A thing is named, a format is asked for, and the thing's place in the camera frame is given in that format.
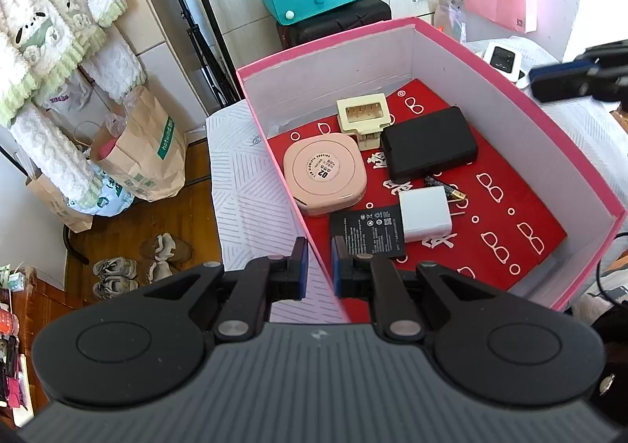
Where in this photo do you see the pink rounded square case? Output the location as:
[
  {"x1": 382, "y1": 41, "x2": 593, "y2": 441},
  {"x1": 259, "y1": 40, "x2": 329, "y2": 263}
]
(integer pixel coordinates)
[{"x1": 283, "y1": 135, "x2": 366, "y2": 218}]

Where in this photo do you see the black power bank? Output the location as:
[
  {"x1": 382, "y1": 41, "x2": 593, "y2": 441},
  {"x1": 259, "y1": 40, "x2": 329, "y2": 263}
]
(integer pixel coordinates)
[{"x1": 381, "y1": 106, "x2": 479, "y2": 183}]

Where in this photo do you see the black gold AA battery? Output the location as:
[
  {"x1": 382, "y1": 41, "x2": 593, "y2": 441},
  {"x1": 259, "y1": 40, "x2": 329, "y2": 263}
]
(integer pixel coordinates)
[{"x1": 424, "y1": 175, "x2": 467, "y2": 201}]

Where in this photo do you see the clear plastic bag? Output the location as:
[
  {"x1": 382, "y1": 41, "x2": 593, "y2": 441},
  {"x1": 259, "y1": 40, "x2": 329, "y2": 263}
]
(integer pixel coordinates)
[{"x1": 432, "y1": 0, "x2": 467, "y2": 42}]

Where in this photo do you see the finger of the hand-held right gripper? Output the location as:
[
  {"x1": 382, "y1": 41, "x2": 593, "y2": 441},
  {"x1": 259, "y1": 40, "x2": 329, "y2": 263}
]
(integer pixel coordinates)
[
  {"x1": 529, "y1": 44, "x2": 628, "y2": 81},
  {"x1": 532, "y1": 70, "x2": 628, "y2": 103}
]

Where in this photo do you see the white bag purple print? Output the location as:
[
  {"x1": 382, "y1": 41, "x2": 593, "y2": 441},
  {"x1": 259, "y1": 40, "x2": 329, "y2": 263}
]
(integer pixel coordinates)
[{"x1": 34, "y1": 70, "x2": 113, "y2": 144}]

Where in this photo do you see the grey sneaker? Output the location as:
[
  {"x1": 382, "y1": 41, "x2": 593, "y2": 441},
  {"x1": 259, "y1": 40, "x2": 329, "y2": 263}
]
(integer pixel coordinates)
[
  {"x1": 93, "y1": 276, "x2": 139, "y2": 301},
  {"x1": 92, "y1": 257, "x2": 138, "y2": 280}
]

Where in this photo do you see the pink cardboard box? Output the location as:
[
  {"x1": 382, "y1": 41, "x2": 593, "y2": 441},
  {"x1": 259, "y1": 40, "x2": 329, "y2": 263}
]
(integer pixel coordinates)
[{"x1": 236, "y1": 16, "x2": 628, "y2": 326}]

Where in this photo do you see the blue white plastic bag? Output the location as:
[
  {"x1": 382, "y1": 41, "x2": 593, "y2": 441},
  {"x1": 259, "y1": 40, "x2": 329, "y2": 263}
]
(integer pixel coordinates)
[{"x1": 73, "y1": 163, "x2": 135, "y2": 218}]

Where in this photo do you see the brown paper bag green print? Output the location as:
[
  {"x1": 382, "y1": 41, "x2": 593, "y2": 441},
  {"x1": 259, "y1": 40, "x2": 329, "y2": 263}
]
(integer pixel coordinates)
[{"x1": 91, "y1": 85, "x2": 190, "y2": 202}]

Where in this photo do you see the red cloth with glasses print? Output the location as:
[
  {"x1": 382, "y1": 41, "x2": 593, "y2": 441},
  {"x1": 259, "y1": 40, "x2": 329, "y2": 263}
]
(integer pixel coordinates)
[{"x1": 267, "y1": 77, "x2": 568, "y2": 326}]

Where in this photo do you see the white charger plug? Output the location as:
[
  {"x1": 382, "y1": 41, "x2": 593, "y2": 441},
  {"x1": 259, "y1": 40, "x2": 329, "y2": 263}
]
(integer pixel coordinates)
[{"x1": 398, "y1": 187, "x2": 453, "y2": 244}]

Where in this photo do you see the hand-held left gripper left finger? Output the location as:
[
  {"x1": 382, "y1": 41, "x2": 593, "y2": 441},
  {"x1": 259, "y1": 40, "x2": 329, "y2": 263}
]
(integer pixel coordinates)
[{"x1": 142, "y1": 236, "x2": 310, "y2": 345}]

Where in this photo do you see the black suitcase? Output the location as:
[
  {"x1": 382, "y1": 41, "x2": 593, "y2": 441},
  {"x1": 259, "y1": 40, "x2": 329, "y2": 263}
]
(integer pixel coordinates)
[{"x1": 276, "y1": 0, "x2": 392, "y2": 51}]

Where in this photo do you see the white fluffy robe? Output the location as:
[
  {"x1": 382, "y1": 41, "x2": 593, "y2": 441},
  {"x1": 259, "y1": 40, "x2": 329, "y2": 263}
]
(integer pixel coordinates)
[{"x1": 0, "y1": 0, "x2": 148, "y2": 218}]

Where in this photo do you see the cream hair claw clip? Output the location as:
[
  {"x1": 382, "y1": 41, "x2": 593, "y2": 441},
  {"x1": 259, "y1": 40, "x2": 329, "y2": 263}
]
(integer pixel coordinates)
[{"x1": 336, "y1": 93, "x2": 391, "y2": 152}]

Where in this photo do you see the black clothes rack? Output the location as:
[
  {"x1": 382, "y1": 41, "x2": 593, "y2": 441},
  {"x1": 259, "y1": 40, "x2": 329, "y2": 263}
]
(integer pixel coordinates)
[{"x1": 0, "y1": 0, "x2": 241, "y2": 267}]

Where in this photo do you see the plain brown paper bag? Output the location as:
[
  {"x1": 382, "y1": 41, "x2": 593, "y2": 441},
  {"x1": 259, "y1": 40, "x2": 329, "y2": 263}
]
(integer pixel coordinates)
[{"x1": 24, "y1": 173, "x2": 94, "y2": 234}]

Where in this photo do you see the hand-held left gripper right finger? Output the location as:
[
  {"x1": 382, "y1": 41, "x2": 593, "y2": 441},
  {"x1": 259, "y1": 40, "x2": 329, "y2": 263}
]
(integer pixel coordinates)
[{"x1": 331, "y1": 235, "x2": 496, "y2": 345}]

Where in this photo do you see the black cable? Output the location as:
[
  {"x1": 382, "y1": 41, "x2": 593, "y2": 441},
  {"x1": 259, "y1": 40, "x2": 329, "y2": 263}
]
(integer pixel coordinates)
[{"x1": 595, "y1": 246, "x2": 628, "y2": 307}]

